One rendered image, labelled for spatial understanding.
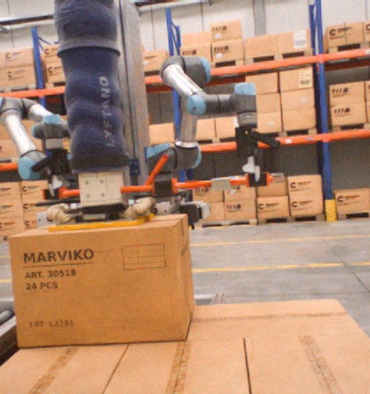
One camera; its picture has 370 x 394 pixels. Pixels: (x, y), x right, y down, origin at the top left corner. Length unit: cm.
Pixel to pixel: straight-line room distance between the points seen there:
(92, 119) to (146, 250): 52
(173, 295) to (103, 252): 29
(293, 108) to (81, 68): 730
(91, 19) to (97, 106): 30
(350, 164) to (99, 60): 879
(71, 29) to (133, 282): 92
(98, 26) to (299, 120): 727
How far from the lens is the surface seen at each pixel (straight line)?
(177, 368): 145
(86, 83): 174
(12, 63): 1019
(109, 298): 165
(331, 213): 876
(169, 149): 220
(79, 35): 178
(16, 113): 251
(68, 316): 172
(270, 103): 884
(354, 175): 1025
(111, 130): 174
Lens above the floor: 112
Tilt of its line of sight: 3 degrees down
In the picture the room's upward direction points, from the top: 5 degrees counter-clockwise
